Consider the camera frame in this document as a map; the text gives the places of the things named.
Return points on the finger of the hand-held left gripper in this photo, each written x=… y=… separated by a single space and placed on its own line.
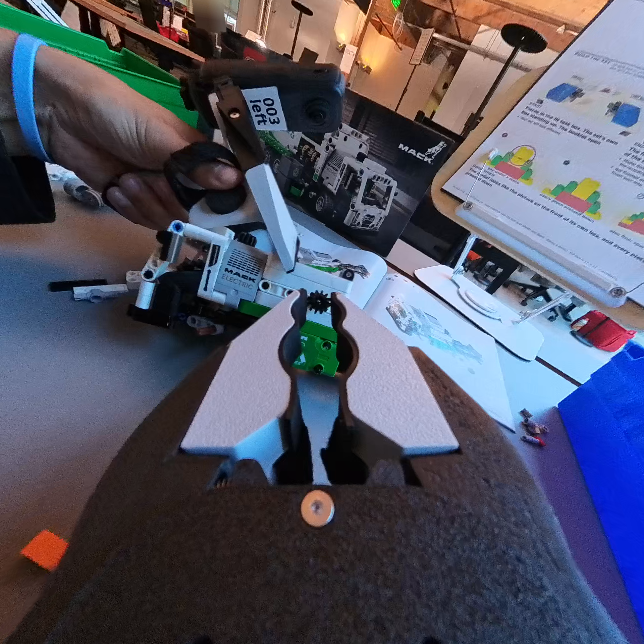
x=274 y=216

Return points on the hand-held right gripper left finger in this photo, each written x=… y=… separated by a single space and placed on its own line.
x=241 y=392

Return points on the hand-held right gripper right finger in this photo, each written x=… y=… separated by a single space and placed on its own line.
x=397 y=397

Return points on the white green lego truck model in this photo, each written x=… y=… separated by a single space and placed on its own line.
x=241 y=274

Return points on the small black lego gear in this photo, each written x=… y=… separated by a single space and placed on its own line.
x=318 y=302

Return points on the person's left forearm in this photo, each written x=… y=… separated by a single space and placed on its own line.
x=6 y=90

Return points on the black lego set box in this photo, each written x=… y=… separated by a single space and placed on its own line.
x=402 y=171

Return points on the small tan lego pin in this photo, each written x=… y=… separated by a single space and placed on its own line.
x=536 y=427

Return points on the small red blue lego pin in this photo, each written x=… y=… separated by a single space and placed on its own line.
x=534 y=441

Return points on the long white lego connector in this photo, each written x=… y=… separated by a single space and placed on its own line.
x=100 y=292

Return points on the grey white lego wheel piece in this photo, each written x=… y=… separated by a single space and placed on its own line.
x=83 y=193

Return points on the black lego axle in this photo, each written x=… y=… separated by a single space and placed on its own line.
x=75 y=285

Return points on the small white lego piece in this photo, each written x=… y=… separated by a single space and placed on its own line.
x=60 y=173

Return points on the person's left hand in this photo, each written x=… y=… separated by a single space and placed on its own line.
x=110 y=126

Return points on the white instruction booklet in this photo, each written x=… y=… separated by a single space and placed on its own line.
x=453 y=362

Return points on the slim black floor lamp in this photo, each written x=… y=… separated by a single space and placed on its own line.
x=301 y=7

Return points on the white sign stand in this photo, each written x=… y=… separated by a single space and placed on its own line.
x=483 y=322

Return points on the wooden background table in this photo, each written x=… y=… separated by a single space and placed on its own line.
x=151 y=38

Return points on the green plastic tray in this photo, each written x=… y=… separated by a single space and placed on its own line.
x=126 y=65

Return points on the red bag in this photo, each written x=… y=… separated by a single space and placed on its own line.
x=603 y=332

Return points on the blue plastic bin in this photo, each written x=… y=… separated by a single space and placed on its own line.
x=614 y=453

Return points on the black sleeve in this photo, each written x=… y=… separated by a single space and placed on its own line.
x=25 y=186

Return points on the blue wristband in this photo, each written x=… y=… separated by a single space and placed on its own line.
x=27 y=95

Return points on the printed instruction sheet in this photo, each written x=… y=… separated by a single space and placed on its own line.
x=578 y=151

